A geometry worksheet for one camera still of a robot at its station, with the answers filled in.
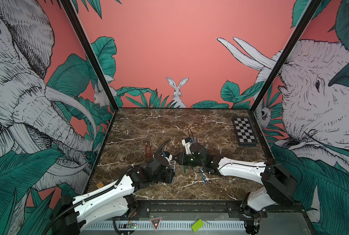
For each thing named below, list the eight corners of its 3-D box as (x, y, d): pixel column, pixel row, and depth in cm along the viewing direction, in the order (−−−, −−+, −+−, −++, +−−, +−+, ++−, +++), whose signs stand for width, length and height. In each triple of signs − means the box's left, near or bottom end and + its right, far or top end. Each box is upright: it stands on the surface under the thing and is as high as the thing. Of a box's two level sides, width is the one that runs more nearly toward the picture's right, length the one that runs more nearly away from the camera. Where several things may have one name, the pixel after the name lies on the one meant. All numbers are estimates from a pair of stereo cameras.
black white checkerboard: (239, 146, 102) (241, 143, 98) (231, 120, 117) (232, 116, 114) (256, 146, 102) (258, 143, 98) (246, 120, 117) (248, 116, 114)
